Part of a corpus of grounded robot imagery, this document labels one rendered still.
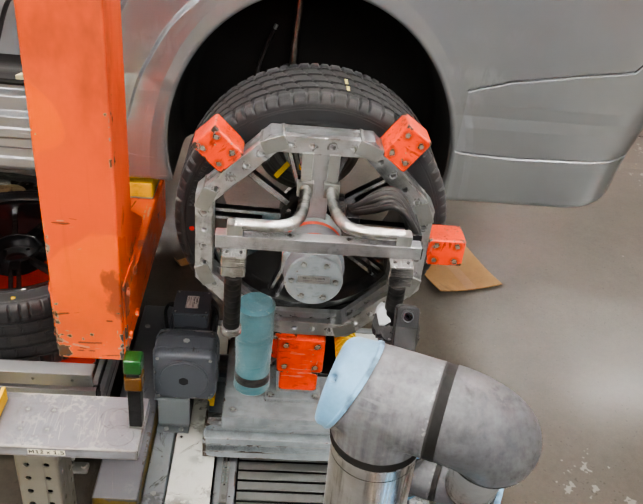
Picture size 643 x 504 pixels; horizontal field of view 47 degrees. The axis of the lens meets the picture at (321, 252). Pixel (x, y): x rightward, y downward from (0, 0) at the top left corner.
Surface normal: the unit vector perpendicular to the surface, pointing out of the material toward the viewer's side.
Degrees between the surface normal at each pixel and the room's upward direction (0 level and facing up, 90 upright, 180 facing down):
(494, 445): 70
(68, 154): 90
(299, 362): 90
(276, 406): 0
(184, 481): 0
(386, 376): 25
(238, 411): 0
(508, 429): 54
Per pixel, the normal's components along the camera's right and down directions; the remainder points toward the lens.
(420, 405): -0.19, -0.21
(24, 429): 0.10, -0.83
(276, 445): 0.03, 0.55
